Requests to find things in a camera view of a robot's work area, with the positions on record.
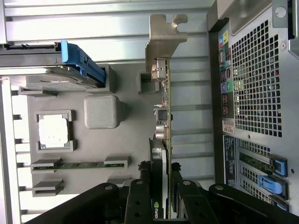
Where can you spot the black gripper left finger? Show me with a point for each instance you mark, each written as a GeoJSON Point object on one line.
{"type": "Point", "coordinates": [137, 200]}

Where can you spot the grey plastic parts rack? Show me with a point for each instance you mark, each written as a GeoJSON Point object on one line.
{"type": "Point", "coordinates": [105, 144]}

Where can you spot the hard disk in blue caddy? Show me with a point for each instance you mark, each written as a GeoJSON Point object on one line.
{"type": "Point", "coordinates": [74, 58]}

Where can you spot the blue slot latch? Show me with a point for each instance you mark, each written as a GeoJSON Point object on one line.
{"type": "Point", "coordinates": [280, 164]}
{"type": "Point", "coordinates": [280, 203]}
{"type": "Point", "coordinates": [271, 184]}

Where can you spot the black PC case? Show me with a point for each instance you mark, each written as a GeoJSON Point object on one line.
{"type": "Point", "coordinates": [257, 81]}

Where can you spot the green RAM stick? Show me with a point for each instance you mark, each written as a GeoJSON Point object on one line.
{"type": "Point", "coordinates": [79, 165]}

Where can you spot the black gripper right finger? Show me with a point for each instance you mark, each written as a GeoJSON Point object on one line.
{"type": "Point", "coordinates": [194, 205]}

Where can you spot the silver CPU chip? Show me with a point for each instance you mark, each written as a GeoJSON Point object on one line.
{"type": "Point", "coordinates": [54, 133]}

